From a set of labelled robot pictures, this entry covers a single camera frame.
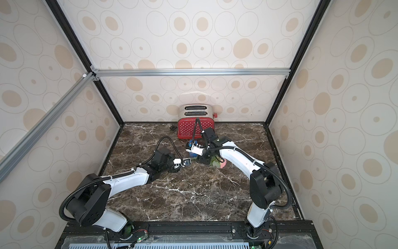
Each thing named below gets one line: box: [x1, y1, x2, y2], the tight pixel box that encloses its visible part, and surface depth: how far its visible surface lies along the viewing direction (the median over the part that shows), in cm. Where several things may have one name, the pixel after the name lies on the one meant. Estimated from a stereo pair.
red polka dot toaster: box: [177, 103, 218, 140], surface depth 105 cm
